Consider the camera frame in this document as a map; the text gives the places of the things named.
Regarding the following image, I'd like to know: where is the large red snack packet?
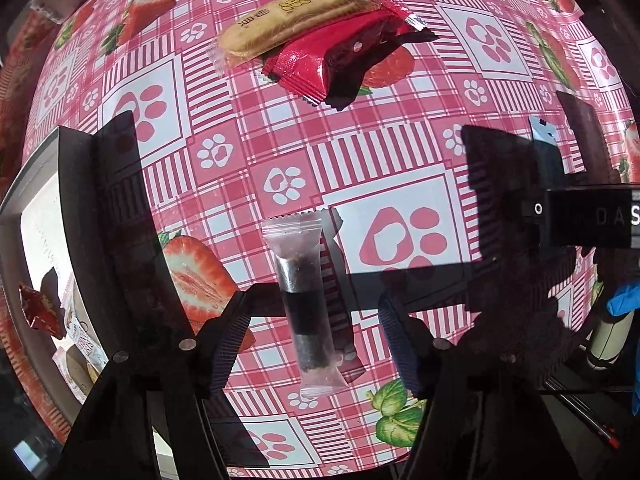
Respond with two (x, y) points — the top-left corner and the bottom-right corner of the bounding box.
(260, 0), (427, 107)

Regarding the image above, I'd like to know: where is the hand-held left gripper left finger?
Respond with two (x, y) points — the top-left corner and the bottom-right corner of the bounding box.
(59, 289), (257, 480)

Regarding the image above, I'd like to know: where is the thin black rod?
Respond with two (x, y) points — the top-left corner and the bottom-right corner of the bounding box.
(542, 382), (622, 448)

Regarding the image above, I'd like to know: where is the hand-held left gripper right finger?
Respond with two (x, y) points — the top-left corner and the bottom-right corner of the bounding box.
(377, 292), (553, 480)

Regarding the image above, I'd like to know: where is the black tray with snacks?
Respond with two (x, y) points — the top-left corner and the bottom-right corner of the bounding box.
(0, 125), (132, 461)

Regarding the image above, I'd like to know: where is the red star-shaped packet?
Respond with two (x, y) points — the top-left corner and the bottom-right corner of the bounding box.
(19, 284), (67, 339)

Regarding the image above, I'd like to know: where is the person's right hand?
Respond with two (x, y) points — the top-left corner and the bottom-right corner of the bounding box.
(606, 282), (640, 319)

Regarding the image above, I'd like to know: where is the clear packet with dark snack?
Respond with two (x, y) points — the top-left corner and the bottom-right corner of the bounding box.
(261, 210), (350, 397)

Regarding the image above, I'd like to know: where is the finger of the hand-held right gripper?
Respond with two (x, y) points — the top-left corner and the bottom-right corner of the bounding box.
(555, 90), (622, 187)

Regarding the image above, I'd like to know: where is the clear packet with tan biscuit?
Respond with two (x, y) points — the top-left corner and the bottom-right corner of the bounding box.
(207, 0), (387, 79)

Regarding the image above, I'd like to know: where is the white printed snack packet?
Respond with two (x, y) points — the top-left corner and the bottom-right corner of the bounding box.
(64, 280), (110, 372)

